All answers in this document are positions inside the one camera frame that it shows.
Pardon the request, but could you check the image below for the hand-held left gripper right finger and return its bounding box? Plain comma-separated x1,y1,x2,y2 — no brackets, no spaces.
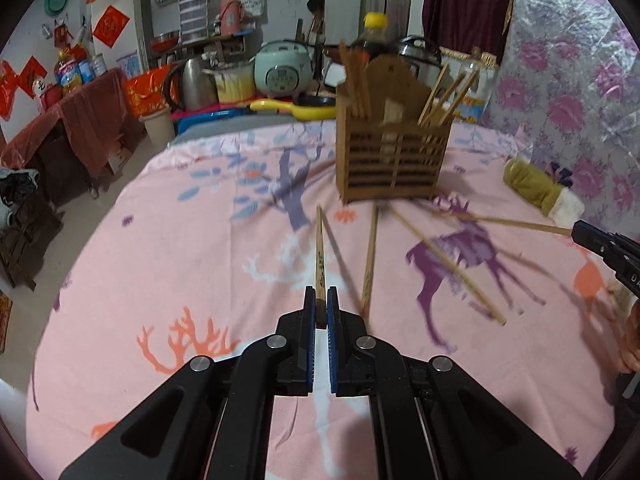
326,285,583,480

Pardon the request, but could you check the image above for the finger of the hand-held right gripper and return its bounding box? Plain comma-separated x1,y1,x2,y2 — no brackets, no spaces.
571,220,621,268

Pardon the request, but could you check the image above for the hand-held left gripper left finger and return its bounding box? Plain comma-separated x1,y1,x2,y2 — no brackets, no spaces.
59,285,317,480

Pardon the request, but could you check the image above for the plain wooden chopstick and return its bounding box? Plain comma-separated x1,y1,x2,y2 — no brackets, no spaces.
432,210,576,237
387,205,507,326
360,204,380,320

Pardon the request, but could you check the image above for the printed wooden chopstick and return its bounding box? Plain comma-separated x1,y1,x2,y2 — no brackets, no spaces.
314,204,328,328

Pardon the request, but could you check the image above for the bunch of wooden chopsticks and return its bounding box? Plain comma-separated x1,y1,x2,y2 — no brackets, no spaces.
417,47,481,128

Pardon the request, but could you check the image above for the slatted wooden chopstick holder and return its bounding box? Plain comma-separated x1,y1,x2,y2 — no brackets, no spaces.
334,54,453,206

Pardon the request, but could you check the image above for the person's right hand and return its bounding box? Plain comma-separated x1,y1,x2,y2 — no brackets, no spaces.
614,304,640,375

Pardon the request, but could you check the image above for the olive green plush cloth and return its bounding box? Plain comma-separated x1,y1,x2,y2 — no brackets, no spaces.
502,156,586,227

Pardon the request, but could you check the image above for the pink deer print blanket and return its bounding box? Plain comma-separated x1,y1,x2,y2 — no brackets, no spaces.
27,120,640,480

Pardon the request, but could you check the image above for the clear cooking oil bottle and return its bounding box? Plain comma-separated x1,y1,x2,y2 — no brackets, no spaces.
452,52,498,123

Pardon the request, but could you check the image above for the yellow frying pan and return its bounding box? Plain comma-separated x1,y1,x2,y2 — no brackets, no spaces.
249,96,337,122

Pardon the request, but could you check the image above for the silver black pressure cooker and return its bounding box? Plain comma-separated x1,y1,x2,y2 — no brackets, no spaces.
397,35,447,86

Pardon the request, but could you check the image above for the blue plastic basin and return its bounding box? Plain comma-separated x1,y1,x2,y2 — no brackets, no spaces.
176,107,257,135

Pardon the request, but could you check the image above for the dark red curtain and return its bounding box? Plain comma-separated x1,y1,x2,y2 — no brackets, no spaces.
421,0,517,56

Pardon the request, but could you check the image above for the white waste bin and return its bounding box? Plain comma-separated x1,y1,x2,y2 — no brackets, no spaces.
139,107,177,150

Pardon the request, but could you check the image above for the cream plastic bucket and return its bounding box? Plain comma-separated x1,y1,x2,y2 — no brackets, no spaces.
204,60,257,105

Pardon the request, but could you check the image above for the white rice cooker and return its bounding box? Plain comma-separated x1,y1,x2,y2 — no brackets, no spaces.
254,39,317,100

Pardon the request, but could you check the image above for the dark soy sauce bottle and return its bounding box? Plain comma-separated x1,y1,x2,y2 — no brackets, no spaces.
350,12,398,63

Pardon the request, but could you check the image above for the stainless steel kettle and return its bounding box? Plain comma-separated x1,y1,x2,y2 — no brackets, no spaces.
164,56,218,112

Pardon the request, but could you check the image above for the dark wooden stool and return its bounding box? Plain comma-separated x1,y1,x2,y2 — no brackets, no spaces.
0,187,66,292

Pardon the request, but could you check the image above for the red gift box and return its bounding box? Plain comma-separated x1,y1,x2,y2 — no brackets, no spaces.
124,69,171,117

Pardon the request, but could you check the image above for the table with dark red cloth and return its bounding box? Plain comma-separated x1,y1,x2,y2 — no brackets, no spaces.
0,67,132,198

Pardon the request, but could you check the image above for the grey cloth pile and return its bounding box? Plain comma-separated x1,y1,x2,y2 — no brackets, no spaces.
0,167,41,226

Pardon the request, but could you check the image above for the red metal bowl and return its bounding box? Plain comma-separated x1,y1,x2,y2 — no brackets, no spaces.
151,31,181,53

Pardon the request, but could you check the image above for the pink kettle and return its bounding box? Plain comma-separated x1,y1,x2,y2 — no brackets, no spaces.
219,0,247,36

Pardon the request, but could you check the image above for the yellow oil bottle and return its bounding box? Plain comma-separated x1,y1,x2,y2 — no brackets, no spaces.
54,49,83,92

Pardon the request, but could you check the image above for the white refrigerator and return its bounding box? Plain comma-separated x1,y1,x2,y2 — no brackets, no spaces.
86,0,155,78

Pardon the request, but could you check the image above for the red paper square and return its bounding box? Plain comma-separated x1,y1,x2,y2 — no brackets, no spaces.
92,5,131,47

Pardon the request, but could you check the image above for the red paper wall decoration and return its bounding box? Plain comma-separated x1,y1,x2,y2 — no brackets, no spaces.
0,56,49,117

